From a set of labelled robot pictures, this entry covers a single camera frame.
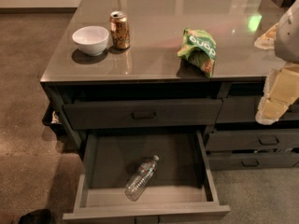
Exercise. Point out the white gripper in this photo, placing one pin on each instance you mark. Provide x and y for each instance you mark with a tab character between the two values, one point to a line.
288	36

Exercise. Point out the clear plastic water bottle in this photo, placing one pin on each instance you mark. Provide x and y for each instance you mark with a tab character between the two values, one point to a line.
138	182

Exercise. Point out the grey top right drawer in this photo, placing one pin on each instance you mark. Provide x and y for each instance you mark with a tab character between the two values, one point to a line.
240	109

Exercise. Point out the grey middle right drawer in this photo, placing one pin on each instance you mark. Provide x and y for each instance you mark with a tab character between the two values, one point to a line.
252	139

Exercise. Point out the grey bottom right drawer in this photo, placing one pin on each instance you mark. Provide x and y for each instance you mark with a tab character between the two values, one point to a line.
253	161

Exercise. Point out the grey cabinet with counter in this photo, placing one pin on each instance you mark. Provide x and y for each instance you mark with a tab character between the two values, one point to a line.
152	70

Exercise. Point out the open grey middle drawer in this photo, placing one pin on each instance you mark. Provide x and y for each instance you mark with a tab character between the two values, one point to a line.
159	178

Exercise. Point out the grey top left drawer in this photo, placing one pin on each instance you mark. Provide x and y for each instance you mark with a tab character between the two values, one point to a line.
142	113

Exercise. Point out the green chip bag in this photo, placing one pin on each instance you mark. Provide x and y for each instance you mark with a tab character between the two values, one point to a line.
199	49

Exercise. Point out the gold soda can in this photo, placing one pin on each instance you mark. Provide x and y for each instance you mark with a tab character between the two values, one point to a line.
119	28

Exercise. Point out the white ceramic bowl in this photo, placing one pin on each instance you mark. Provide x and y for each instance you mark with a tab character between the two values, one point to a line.
91	40

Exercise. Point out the black bin beside cabinet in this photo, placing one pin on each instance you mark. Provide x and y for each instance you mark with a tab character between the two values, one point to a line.
51	120

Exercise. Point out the dark object on floor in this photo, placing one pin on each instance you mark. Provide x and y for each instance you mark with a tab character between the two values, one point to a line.
40	216

